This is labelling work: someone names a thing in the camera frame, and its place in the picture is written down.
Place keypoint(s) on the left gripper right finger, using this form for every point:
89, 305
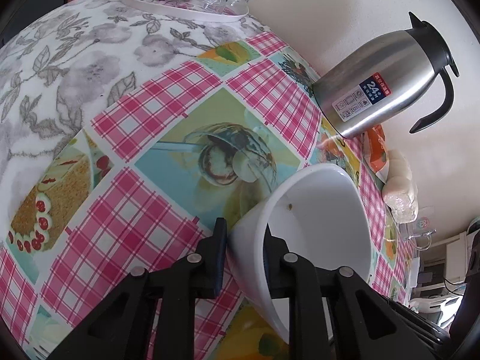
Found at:
335, 314

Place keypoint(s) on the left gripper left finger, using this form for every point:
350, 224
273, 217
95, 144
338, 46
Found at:
150, 314

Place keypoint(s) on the white square ceramic bowl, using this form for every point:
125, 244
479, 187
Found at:
319, 213

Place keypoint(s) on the white chair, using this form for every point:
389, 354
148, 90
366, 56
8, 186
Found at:
441, 280

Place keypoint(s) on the clear glass mug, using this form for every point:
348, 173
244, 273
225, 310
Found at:
418, 233

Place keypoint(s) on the checkered fruit pattern tablecloth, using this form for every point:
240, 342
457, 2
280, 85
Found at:
143, 180

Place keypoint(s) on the bag of white buns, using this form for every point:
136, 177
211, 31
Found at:
399, 192

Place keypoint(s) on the orange snack packet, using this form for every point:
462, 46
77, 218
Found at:
375, 152

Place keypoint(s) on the stainless steel thermos jug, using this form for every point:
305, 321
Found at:
386, 76

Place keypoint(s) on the grey floral tablecloth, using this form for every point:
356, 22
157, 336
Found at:
72, 63

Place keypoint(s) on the white round tray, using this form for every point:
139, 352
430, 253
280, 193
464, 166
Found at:
188, 11

